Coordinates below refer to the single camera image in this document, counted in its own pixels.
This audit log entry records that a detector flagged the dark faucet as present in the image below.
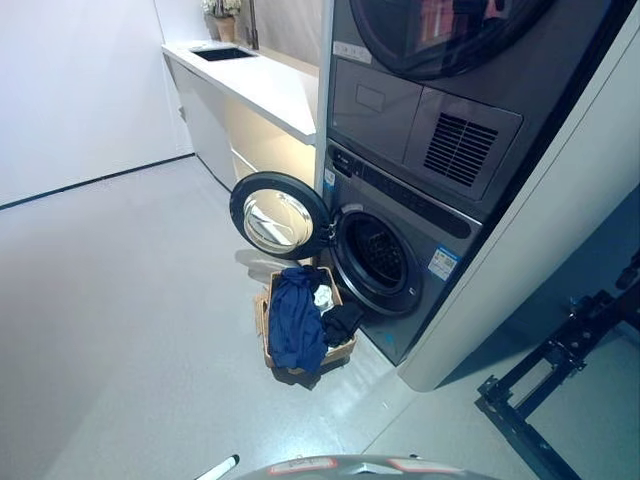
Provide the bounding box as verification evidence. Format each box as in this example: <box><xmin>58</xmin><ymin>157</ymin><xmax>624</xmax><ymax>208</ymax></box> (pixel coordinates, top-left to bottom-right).
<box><xmin>243</xmin><ymin>0</ymin><xmax>261</xmax><ymax>50</ymax></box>

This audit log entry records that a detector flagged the round black washer door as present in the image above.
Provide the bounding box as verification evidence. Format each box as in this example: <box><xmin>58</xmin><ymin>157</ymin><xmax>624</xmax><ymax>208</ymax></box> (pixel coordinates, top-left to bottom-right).
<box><xmin>229</xmin><ymin>171</ymin><xmax>345</xmax><ymax>262</ymax></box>

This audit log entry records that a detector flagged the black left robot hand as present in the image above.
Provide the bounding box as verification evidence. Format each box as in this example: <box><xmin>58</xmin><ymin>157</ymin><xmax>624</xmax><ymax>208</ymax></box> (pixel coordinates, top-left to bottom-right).
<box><xmin>195</xmin><ymin>453</ymin><xmax>241</xmax><ymax>480</ymax></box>

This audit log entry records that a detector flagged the blue garment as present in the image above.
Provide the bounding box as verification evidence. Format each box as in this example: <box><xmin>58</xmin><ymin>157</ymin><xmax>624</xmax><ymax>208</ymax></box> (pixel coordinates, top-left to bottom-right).
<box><xmin>268</xmin><ymin>267</ymin><xmax>327</xmax><ymax>375</ymax></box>

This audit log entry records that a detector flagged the woven wicker laundry basket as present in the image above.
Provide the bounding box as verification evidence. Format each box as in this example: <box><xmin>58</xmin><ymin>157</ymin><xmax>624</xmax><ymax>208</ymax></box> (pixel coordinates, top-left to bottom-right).
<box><xmin>253</xmin><ymin>266</ymin><xmax>358</xmax><ymax>376</ymax></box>

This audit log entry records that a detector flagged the white appliance surround panel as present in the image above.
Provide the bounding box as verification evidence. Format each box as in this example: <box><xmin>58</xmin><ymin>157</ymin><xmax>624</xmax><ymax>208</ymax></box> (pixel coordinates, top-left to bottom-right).
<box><xmin>397</xmin><ymin>22</ymin><xmax>640</xmax><ymax>392</ymax></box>

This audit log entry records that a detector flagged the grey front-load washing machine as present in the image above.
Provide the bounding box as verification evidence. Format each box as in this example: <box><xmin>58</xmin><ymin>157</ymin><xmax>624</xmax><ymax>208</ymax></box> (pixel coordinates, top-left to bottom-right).
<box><xmin>319</xmin><ymin>138</ymin><xmax>484</xmax><ymax>367</ymax></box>

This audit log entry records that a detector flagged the black garment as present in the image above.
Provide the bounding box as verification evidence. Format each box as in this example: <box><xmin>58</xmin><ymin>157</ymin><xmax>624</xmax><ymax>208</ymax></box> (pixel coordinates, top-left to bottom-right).
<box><xmin>321</xmin><ymin>303</ymin><xmax>365</xmax><ymax>346</ymax></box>

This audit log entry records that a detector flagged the black inset sink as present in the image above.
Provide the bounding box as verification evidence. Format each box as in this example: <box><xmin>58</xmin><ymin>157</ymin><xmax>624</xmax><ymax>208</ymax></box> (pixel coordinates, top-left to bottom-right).
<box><xmin>189</xmin><ymin>46</ymin><xmax>259</xmax><ymax>63</ymax></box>

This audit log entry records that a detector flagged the blue energy label sticker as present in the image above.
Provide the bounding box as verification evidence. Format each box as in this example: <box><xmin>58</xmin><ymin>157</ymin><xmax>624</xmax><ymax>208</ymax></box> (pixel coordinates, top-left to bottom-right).
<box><xmin>432</xmin><ymin>245</ymin><xmax>461</xmax><ymax>276</ymax></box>

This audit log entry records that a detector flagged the white counter cabinet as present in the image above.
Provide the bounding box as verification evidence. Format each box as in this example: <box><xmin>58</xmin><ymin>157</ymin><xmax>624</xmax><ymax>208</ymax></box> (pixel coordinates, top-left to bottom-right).
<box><xmin>161</xmin><ymin>40</ymin><xmax>320</xmax><ymax>191</ymax></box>

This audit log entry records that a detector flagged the grey stacked dryer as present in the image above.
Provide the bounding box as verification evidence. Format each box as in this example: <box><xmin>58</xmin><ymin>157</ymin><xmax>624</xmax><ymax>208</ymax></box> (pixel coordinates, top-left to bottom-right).
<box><xmin>326</xmin><ymin>0</ymin><xmax>640</xmax><ymax>201</ymax></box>

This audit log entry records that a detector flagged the potted plant in terracotta pot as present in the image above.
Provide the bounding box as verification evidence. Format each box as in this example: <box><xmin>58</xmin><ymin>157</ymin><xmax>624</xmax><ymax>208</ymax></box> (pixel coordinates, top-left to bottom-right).
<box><xmin>200</xmin><ymin>0</ymin><xmax>244</xmax><ymax>43</ymax></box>

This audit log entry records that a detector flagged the black metal frame stand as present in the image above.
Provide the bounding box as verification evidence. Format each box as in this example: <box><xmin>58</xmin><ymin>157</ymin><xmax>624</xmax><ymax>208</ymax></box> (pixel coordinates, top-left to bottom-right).
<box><xmin>474</xmin><ymin>263</ymin><xmax>640</xmax><ymax>480</ymax></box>

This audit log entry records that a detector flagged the white garment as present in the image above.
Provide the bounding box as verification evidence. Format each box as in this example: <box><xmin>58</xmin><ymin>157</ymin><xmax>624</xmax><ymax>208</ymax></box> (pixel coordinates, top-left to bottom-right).
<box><xmin>311</xmin><ymin>284</ymin><xmax>337</xmax><ymax>309</ymax></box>

